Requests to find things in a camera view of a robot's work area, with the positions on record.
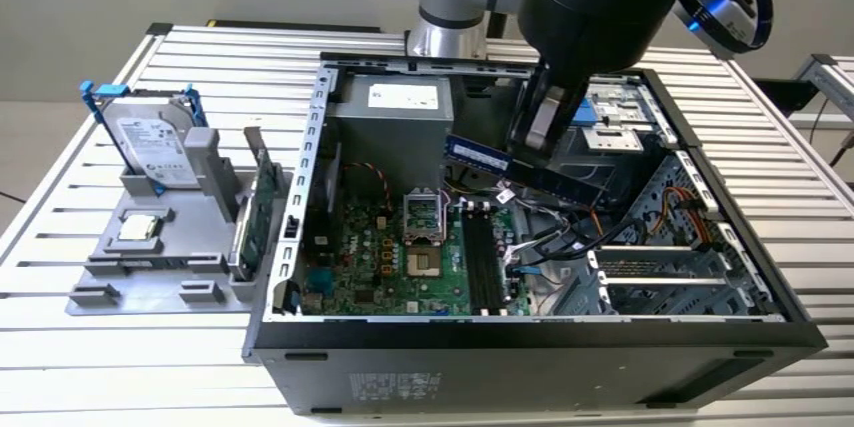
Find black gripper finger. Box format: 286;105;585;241
504;65;565;168
556;77;592;138

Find RAM stick with blue label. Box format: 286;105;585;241
443;133;613;207

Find black RAM slot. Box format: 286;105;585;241
461;202;485;314
479;202;505;313

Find blue plastic drive latch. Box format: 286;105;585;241
569;94;595;127

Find grey metal drive cage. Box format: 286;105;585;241
509;74;675;203

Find grey power supply unit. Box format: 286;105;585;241
325;74;456;198

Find CPU socket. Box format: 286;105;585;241
405;244;445;278

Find grey metal disk bay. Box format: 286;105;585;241
585;244;766;319

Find green motherboard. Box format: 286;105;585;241
296;191;535;318

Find aluminium side table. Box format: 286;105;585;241
786;52;854;128

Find black flat bar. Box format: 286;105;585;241
204;19;383;33

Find green graphics card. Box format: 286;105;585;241
229;127;285;283

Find black PC case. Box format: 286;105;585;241
240;49;830;417

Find grey plastic parts rack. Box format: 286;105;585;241
64;129;294;319

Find hard disk in blue carrier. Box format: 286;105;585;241
77;80;209;198

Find silver CPU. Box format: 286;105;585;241
116;216;161;243

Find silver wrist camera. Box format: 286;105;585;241
669;0;759;61

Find twisted orange black wire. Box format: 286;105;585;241
340;161;396;212

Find black cable bundle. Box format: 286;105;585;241
516;209;645;268

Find metal socket cover frame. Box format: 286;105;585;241
403;189;447;243

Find yellow red power wires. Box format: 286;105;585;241
656;185;713;252

